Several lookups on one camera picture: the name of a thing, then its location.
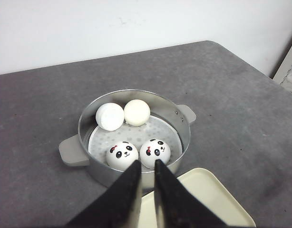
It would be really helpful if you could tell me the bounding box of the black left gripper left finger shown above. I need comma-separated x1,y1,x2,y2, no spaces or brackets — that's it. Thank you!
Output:
65,160,142,228

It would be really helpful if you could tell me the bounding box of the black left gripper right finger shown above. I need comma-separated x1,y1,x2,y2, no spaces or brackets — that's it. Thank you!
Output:
154,160,227,228

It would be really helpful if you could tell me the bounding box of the panda bun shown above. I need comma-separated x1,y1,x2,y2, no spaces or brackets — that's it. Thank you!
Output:
139,139,171,169
124,99,150,126
96,103,125,131
106,141,138,171

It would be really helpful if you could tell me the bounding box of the cream rectangular tray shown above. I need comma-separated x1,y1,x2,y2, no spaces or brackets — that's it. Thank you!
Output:
138,168,256,228

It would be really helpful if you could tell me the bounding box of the white perforated steamer liner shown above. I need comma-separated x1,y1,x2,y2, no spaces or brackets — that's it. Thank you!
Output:
88,116,182,164

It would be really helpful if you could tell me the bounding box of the stainless steel steamer pot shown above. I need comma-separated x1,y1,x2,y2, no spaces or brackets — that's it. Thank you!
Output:
58,89,196,187

